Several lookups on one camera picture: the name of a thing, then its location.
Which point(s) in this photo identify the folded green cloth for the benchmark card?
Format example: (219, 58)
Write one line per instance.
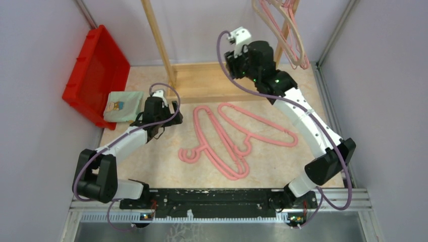
(122, 106)

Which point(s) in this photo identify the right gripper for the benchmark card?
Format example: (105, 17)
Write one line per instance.
(232, 58)

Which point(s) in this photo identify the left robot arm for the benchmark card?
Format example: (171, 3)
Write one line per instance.
(96, 175)

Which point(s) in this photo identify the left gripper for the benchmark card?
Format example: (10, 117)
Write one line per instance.
(176, 119)

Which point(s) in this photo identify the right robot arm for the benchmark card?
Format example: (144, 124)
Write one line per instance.
(331, 152)

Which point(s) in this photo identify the red plastic bin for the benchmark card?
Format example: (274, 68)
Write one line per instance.
(100, 68)

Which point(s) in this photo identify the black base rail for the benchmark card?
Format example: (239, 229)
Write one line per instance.
(240, 205)

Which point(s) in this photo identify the wooden hanger rack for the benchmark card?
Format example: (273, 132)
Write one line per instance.
(206, 82)

